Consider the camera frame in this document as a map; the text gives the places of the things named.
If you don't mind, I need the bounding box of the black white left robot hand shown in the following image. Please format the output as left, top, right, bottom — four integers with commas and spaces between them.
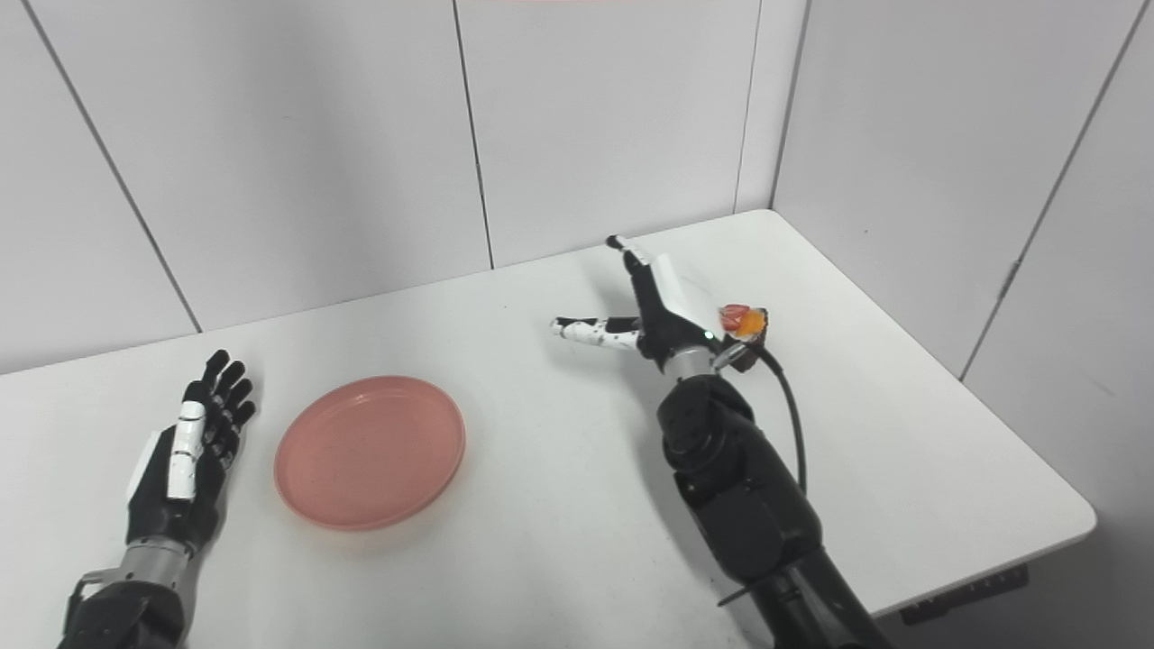
124, 350, 258, 551

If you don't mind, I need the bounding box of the chocolate cake slice with fruit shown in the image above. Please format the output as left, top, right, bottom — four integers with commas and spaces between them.
717, 304, 773, 372

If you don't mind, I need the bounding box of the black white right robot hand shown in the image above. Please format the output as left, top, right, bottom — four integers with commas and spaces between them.
550, 234, 722, 366

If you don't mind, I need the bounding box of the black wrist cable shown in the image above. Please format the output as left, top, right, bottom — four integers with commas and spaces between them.
60, 572, 118, 636
712, 343, 809, 497

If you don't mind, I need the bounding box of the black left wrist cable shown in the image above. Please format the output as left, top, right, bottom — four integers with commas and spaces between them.
60, 572, 118, 636

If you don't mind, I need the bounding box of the black table underframe bracket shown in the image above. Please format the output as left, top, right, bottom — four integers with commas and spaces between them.
899, 563, 1030, 626

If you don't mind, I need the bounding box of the pink round plate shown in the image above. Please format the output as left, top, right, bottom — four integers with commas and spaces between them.
273, 376, 467, 532

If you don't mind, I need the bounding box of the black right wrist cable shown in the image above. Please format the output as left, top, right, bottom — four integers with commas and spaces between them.
712, 343, 809, 497

